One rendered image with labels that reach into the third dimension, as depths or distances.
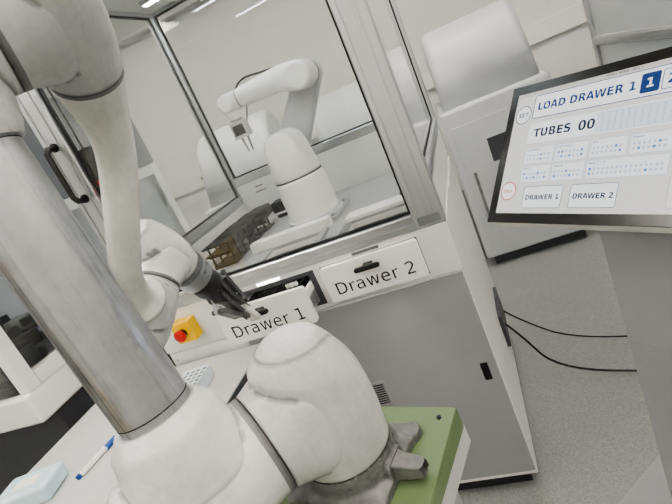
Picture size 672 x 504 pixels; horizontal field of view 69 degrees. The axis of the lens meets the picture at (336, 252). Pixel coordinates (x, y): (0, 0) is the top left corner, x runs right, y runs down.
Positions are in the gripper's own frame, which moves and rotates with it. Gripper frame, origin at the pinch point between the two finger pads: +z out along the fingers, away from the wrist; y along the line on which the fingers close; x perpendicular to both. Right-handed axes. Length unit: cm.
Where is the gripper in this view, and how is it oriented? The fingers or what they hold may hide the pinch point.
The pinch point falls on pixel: (248, 312)
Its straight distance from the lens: 134.3
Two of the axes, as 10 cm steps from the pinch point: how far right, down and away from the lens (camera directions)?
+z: 4.4, 4.9, 7.5
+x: -9.0, 3.0, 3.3
